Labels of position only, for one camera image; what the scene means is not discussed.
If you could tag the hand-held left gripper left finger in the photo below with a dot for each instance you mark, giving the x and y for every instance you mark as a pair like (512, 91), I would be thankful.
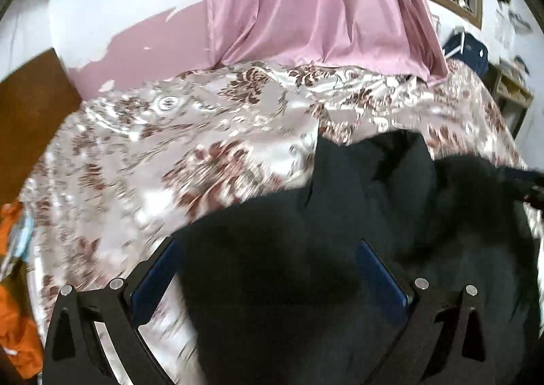
(153, 283)

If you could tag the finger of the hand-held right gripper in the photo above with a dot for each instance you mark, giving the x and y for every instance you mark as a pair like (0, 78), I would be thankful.
(537, 196)
(522, 176)

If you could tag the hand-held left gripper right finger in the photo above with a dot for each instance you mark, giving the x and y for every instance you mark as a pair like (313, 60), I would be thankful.
(382, 279)

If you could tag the black garment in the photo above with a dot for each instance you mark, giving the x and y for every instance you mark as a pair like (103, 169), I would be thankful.
(297, 283)

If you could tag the wooden shelf desk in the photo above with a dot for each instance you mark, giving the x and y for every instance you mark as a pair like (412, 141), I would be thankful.
(512, 92)

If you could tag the blue backpack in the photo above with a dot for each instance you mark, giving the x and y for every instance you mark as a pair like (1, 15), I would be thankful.
(471, 51)

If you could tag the teal patterned cloth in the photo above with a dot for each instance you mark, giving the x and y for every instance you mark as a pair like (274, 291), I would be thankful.
(23, 236)

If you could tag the orange garment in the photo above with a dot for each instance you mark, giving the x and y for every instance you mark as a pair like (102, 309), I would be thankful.
(17, 325)

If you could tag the floral satin bedspread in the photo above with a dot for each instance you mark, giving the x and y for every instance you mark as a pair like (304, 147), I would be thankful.
(170, 134)

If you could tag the wooden headboard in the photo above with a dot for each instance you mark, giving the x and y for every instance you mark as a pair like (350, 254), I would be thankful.
(29, 126)

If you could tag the pink curtain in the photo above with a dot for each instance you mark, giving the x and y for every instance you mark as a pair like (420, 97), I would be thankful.
(306, 7)

